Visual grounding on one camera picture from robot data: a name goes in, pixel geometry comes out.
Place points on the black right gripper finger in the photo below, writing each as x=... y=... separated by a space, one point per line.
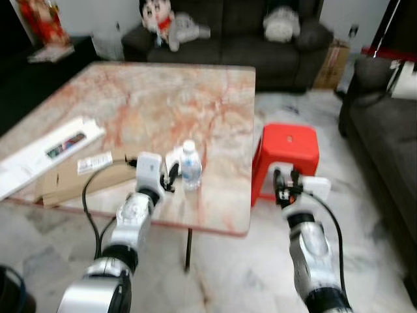
x=278 y=177
x=295 y=177

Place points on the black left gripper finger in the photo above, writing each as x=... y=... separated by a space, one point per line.
x=172 y=185
x=174 y=169

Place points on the clear plastic water bottle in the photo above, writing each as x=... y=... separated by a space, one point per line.
x=191 y=168

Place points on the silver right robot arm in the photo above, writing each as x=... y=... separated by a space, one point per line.
x=311 y=251

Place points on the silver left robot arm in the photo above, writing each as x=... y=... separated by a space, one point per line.
x=133 y=215

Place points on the red plastic stool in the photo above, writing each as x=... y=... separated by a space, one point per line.
x=290 y=147

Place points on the black metal table leg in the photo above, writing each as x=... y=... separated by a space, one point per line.
x=188 y=251

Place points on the dark grey fabric sofa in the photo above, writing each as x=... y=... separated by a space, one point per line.
x=381 y=137
x=241 y=55

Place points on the flat brown cardboard box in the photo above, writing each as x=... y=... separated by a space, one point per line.
x=68 y=184

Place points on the brown cardboard carton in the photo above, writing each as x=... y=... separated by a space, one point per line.
x=331 y=65

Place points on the long white printed box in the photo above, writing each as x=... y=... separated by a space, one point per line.
x=39 y=155

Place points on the white cushion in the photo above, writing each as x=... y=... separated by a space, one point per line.
x=406 y=81

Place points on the black-haired plush doll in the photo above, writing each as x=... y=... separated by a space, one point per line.
x=159 y=19

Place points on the grey white plush pillow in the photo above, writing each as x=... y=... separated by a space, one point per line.
x=281 y=26

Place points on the black low tv console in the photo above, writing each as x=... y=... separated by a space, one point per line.
x=29 y=88

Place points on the flat printed paper booklet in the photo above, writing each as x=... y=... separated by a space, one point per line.
x=51 y=53

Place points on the red gold ornament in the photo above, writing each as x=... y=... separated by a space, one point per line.
x=42 y=21

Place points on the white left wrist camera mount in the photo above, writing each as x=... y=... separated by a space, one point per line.
x=148 y=169

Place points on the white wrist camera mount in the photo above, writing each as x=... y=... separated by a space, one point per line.
x=315 y=186
x=148 y=169

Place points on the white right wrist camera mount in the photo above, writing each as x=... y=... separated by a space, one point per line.
x=315 y=186

